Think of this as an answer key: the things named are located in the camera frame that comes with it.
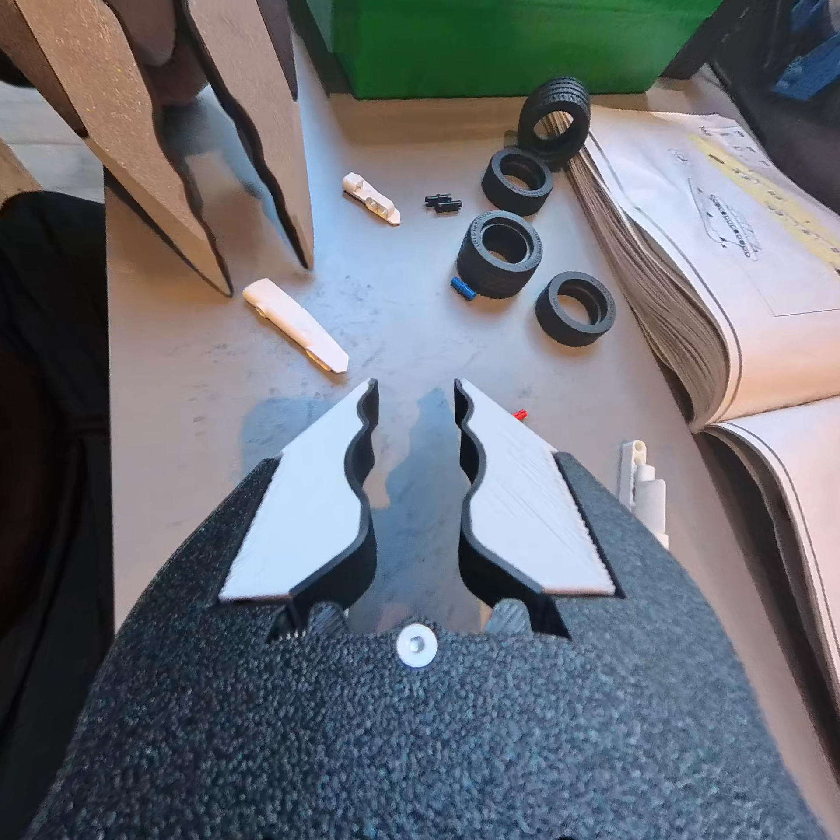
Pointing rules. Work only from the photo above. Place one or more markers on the black rubber toy tire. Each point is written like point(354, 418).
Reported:
point(558, 88)
point(558, 328)
point(499, 197)
point(472, 269)

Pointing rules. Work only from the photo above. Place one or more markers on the black toy pin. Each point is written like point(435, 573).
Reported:
point(447, 207)
point(438, 198)

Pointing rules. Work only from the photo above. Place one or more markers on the small white toy connector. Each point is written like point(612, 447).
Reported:
point(266, 295)

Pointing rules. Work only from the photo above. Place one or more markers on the green plastic bin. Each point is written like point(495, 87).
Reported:
point(492, 52)

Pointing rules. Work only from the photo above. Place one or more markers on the white toy brick piece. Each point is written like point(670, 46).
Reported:
point(325, 348)
point(367, 197)

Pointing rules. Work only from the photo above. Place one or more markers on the person's legs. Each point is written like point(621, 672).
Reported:
point(52, 295)

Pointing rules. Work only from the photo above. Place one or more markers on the black toy car box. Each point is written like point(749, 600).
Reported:
point(754, 98)

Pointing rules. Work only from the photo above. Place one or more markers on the blue toy pin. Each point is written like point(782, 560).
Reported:
point(461, 287)

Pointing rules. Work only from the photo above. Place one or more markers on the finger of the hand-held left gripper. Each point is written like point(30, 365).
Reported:
point(111, 98)
point(256, 98)

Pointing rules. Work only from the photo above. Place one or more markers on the white stepped brick assembly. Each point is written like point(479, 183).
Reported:
point(649, 499)

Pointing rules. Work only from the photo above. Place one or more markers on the tan wooden board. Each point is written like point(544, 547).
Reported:
point(426, 118)

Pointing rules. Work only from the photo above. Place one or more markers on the open instruction book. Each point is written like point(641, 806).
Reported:
point(722, 229)

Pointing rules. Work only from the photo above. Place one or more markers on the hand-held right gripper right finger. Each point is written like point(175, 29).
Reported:
point(531, 518)

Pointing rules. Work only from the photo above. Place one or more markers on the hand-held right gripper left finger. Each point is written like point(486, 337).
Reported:
point(295, 518)

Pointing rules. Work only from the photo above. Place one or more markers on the grey desk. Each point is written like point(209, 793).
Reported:
point(197, 394)

